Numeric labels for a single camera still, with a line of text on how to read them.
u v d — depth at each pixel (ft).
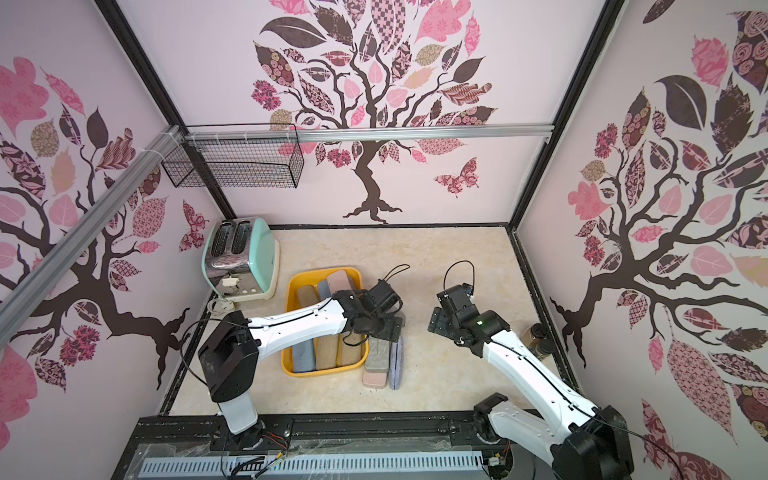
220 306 3.10
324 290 3.19
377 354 2.65
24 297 1.66
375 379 2.61
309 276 3.22
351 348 2.79
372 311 2.12
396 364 2.61
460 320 1.96
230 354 1.58
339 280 3.18
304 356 2.72
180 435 2.44
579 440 1.25
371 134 3.01
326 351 2.76
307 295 3.20
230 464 2.29
